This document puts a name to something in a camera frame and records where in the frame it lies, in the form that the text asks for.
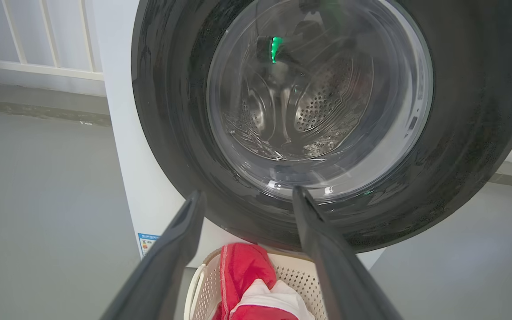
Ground cream perforated laundry basket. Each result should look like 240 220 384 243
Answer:
184 247 328 320

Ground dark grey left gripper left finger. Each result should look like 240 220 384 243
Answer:
100 190 207 320

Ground blue energy label sticker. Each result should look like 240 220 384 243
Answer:
137 232 161 257

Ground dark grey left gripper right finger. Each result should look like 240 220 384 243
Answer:
292 186 403 320

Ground red garment with white collar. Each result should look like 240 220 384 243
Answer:
212 242 315 320

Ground white front-load washing machine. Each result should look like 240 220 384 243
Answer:
92 0 386 270

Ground washing machine door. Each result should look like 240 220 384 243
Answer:
131 0 512 254

